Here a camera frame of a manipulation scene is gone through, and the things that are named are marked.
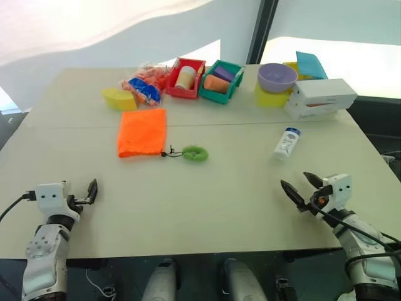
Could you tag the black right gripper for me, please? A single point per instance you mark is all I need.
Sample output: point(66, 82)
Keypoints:
point(317, 200)

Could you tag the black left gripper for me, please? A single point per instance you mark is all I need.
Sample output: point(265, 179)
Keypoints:
point(77, 202)

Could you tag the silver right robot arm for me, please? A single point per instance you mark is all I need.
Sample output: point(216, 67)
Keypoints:
point(366, 251)

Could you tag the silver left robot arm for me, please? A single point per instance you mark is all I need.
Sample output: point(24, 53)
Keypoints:
point(44, 251)

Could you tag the orange snack bag blue label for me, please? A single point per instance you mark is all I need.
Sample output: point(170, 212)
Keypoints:
point(145, 87)

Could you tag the white lotion bottle blue cap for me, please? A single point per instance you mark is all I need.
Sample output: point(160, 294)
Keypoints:
point(286, 144)

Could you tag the white cardboard box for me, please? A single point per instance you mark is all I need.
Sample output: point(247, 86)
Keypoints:
point(322, 97)

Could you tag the yellow sponge block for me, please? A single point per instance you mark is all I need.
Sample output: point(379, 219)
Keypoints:
point(119, 98)

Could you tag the purple plastic bowl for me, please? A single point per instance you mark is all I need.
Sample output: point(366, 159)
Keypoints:
point(277, 81)

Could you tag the grey rounded shape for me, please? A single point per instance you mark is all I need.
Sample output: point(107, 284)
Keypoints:
point(241, 282)
point(161, 282)

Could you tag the yellow plastic bin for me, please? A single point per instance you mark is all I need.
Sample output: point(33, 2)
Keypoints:
point(293, 66)

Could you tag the green plastic bin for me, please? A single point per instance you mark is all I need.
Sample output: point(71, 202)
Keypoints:
point(216, 97)

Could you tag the red plastic bin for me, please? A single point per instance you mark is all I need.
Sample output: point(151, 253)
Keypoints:
point(181, 92)

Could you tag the orange cylinder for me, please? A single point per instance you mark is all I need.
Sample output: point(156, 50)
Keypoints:
point(216, 84)

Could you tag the purple block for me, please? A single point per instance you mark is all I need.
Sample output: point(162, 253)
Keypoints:
point(225, 72)

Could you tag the white cylindrical can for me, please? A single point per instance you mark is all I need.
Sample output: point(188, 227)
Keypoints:
point(185, 76)

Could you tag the dark vertical pillar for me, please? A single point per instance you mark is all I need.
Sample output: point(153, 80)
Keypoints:
point(258, 31)

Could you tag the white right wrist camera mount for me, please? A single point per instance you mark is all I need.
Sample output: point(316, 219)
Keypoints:
point(340, 188)

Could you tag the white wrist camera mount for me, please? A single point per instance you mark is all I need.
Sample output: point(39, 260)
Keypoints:
point(50, 196)
point(340, 188)

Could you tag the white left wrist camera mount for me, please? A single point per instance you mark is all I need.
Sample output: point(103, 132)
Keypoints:
point(50, 196)

